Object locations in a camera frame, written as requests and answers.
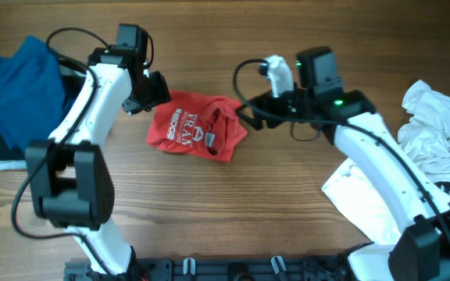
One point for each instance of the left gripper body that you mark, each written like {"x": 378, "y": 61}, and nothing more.
{"x": 154, "y": 92}

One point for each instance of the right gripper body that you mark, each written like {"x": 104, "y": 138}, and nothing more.
{"x": 293, "y": 104}

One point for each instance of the black folded garment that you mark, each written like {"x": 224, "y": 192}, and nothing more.
{"x": 72, "y": 78}

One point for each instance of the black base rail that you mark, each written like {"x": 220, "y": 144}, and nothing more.
{"x": 311, "y": 268}

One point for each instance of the blue folded shirt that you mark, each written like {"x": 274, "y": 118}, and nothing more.
{"x": 33, "y": 98}

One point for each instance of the red printed t-shirt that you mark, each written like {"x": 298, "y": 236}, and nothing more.
{"x": 206, "y": 126}

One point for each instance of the white t-shirt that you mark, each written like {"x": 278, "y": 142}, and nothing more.
{"x": 425, "y": 138}

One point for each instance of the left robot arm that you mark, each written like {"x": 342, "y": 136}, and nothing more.
{"x": 68, "y": 178}

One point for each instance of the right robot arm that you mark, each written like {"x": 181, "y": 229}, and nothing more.
{"x": 420, "y": 210}

